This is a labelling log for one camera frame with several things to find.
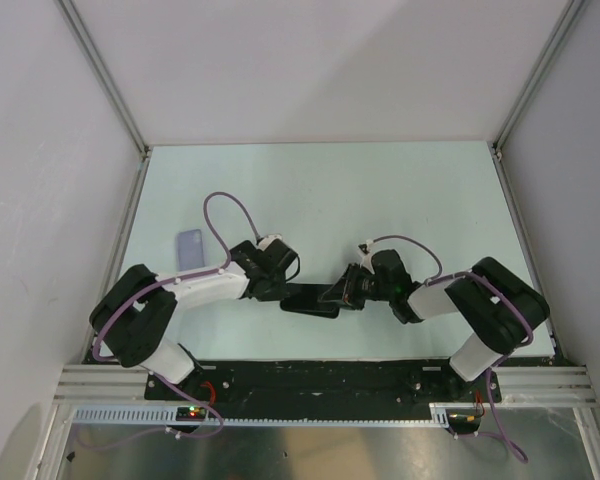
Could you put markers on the right aluminium frame post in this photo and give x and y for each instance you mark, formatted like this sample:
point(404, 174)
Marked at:
point(560, 33)

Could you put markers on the aluminium frame post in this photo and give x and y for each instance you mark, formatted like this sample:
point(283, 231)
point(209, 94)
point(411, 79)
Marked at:
point(96, 62)
point(560, 33)

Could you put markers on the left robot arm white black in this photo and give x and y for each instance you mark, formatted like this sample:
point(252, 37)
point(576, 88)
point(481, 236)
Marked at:
point(132, 318)

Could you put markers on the right controller board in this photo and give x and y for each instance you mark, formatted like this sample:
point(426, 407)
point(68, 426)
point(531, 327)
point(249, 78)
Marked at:
point(463, 423)

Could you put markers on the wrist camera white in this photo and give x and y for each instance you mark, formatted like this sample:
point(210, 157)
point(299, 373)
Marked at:
point(264, 242)
point(365, 253)

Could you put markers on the lilac phone case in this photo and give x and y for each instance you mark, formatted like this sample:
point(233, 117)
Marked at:
point(190, 250)

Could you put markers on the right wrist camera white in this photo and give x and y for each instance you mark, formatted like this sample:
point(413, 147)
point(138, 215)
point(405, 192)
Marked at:
point(365, 253)

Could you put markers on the controller board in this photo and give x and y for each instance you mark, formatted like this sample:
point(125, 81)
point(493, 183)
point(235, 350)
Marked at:
point(191, 413)
point(463, 423)

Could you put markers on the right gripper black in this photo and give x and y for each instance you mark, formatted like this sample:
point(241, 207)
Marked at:
point(345, 289)

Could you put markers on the black phone case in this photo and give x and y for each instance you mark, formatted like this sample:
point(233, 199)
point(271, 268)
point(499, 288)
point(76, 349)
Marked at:
point(304, 299)

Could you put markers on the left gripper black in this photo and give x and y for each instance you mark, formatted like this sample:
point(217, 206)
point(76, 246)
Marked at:
point(277, 295)

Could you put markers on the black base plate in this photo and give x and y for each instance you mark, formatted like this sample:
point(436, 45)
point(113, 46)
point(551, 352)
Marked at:
point(333, 390)

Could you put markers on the left aluminium frame post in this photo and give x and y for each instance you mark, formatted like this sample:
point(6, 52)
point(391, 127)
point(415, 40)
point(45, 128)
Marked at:
point(96, 62)

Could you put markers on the left controller board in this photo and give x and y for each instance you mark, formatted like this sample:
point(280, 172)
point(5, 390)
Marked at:
point(191, 413)

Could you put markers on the white slotted cable duct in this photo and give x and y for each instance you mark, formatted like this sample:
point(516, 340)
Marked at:
point(173, 415)

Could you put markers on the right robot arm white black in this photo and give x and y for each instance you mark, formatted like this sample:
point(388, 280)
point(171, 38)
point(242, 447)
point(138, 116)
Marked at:
point(501, 309)

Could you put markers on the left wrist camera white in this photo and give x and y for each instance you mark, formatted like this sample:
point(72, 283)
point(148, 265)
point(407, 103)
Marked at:
point(264, 242)

